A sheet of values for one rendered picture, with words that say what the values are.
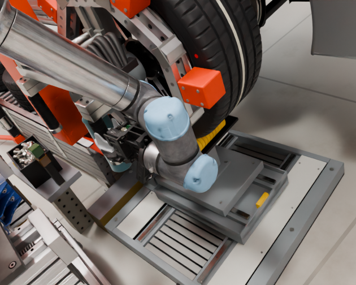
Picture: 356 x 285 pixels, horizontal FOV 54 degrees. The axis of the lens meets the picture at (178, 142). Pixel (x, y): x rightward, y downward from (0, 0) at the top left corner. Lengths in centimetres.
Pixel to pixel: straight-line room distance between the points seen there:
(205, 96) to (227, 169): 73
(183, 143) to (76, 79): 22
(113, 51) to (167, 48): 13
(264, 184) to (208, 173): 89
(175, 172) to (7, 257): 39
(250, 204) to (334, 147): 59
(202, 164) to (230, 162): 93
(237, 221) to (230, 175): 20
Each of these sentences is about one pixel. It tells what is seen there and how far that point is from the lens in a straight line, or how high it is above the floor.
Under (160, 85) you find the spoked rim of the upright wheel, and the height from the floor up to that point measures 76.
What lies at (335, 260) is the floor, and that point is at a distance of 153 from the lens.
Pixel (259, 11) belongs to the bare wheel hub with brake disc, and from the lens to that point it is 132.
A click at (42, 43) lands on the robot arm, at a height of 116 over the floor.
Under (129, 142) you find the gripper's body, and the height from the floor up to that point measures 89.
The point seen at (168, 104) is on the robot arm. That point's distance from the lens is 62.
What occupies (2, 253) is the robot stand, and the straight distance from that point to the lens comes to 86.
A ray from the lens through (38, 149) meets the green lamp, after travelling 142.
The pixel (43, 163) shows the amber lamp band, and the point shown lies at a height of 59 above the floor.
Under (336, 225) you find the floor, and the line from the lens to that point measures 161.
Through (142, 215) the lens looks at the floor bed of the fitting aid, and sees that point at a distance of 174.
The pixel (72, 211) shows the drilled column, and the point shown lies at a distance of 186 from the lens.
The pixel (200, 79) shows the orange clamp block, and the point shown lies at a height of 88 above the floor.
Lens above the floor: 134
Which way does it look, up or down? 39 degrees down
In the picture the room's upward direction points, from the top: 23 degrees counter-clockwise
